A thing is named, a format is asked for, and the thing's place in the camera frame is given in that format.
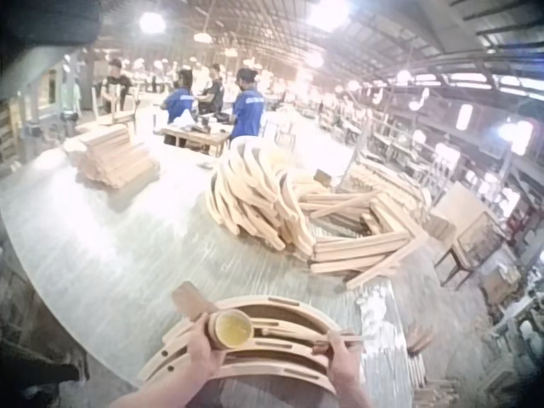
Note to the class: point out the racks of wooden furniture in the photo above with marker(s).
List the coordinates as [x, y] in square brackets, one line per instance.
[425, 140]

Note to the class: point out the square wooden table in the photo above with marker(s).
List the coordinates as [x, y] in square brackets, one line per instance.
[465, 225]

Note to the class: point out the bundle of thin wooden sticks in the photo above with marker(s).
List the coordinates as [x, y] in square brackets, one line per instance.
[425, 374]

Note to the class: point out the round cup of yellow glue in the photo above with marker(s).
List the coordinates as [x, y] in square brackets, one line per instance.
[233, 328]

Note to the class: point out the pile of curved chair backs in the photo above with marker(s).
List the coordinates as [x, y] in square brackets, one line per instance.
[255, 200]

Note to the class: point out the stack of slotted curved rails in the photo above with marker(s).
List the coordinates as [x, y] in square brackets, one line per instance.
[280, 355]

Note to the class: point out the wooden chair frame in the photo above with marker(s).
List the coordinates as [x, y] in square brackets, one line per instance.
[115, 112]
[280, 129]

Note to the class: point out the person's right hand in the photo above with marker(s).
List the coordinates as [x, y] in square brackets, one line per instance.
[345, 361]

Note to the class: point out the person's right fingers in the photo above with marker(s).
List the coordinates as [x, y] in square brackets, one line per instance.
[325, 345]

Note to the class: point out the thin wooden glue stick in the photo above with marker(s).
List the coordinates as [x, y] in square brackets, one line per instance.
[355, 338]

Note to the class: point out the wooden workbench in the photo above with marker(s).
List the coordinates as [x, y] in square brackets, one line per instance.
[195, 136]

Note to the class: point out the pile of straight wooden rails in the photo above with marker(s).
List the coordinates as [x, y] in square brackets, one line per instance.
[365, 238]

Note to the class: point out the person's left hand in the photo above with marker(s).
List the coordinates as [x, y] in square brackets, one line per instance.
[203, 355]

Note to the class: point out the pile of short wooden boards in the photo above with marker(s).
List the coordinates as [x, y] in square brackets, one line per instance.
[112, 157]

